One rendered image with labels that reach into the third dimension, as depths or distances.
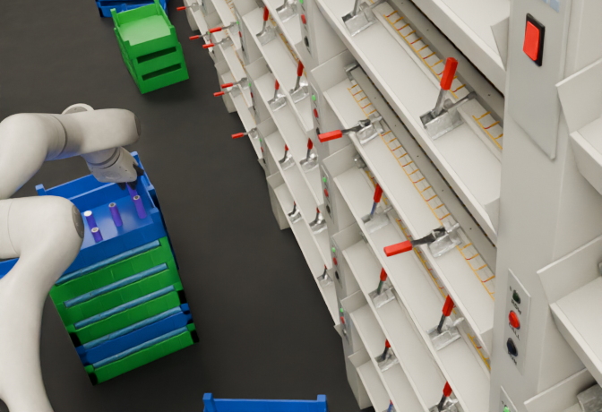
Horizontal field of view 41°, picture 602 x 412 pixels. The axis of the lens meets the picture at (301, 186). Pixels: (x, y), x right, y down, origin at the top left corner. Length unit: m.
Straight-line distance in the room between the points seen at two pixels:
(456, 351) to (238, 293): 1.23
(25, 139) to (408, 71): 0.70
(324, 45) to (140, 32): 2.08
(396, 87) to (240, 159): 1.81
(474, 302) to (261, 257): 1.48
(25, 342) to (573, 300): 0.87
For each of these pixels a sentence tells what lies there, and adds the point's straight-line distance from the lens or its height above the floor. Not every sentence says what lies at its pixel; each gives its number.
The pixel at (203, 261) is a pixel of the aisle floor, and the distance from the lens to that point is 2.46.
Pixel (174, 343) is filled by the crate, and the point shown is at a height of 0.03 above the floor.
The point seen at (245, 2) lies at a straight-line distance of 2.05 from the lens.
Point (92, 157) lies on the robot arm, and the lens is 1.84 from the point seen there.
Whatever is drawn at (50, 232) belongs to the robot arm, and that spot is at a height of 0.85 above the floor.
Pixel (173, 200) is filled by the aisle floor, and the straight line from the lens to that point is 2.70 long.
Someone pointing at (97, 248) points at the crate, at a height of 0.44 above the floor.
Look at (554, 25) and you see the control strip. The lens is 0.60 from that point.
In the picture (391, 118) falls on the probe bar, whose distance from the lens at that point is 1.23.
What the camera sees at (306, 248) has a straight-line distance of 2.18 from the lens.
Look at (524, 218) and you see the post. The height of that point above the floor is 1.19.
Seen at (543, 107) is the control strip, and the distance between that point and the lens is 0.65.
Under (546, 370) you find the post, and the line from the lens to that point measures 0.84.
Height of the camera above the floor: 1.69
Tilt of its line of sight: 40 degrees down
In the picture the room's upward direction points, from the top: 9 degrees counter-clockwise
